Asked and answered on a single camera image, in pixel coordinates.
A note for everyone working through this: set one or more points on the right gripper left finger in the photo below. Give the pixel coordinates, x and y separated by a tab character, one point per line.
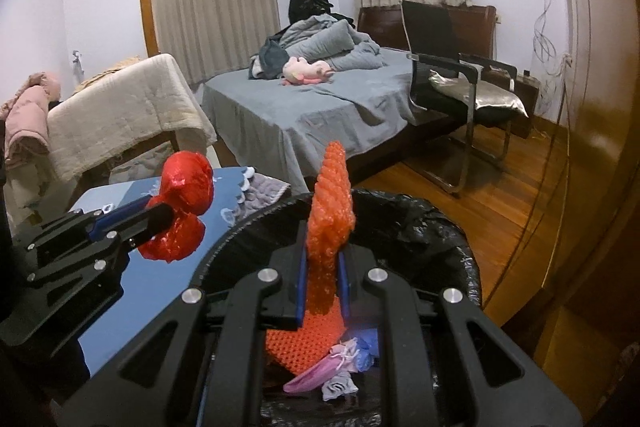
199	362

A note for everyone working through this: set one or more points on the silver chair cushion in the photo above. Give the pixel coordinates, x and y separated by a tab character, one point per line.
487	95

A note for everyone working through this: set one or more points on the dark blue clothing on bed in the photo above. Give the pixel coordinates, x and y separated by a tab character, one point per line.
268	62

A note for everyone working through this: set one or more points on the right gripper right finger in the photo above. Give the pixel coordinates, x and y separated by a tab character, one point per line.
442	361

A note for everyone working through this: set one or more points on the blue tree print tablecloth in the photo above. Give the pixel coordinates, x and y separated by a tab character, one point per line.
149	286

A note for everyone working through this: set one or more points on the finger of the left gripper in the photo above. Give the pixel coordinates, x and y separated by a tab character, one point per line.
51	264
78	228

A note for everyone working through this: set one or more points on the pink wrapper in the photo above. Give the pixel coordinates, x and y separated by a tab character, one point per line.
332	375

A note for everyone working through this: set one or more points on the black cantilever chair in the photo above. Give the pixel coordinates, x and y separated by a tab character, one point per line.
463	116

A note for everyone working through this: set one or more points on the bed with grey sheet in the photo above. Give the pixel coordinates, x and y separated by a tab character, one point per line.
283	131

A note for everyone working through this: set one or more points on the beige quilt on rack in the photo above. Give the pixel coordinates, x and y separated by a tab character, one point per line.
123	110

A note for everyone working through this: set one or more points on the grey quilted mat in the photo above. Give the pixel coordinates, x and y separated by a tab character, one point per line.
259	192

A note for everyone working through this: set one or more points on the orange foam net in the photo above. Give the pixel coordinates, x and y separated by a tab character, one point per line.
298	351
331	220

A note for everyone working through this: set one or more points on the coat stand with black coat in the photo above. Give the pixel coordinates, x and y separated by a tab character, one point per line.
303	9

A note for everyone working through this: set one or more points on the pink jacket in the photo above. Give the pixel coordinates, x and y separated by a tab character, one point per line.
25	119

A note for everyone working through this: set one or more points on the wooden wardrobe door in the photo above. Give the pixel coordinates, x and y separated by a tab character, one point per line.
569	295

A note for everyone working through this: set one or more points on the pink plush toy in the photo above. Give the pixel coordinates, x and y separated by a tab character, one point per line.
298	72

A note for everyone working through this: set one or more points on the grey folded duvet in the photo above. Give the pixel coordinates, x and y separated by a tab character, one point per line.
325	38

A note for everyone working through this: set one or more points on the wooden headboard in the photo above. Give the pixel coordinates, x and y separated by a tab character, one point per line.
445	29

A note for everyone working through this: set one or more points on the black lined trash bin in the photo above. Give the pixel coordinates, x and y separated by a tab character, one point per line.
407	235

